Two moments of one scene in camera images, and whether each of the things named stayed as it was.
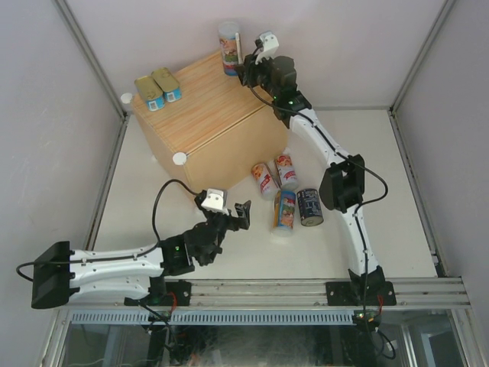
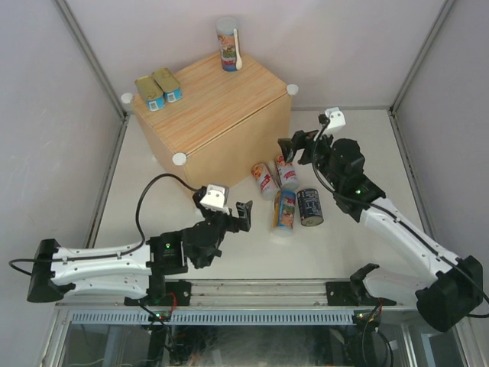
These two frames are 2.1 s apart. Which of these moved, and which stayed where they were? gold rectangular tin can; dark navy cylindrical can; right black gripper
Moved: right black gripper
Stayed: dark navy cylindrical can; gold rectangular tin can
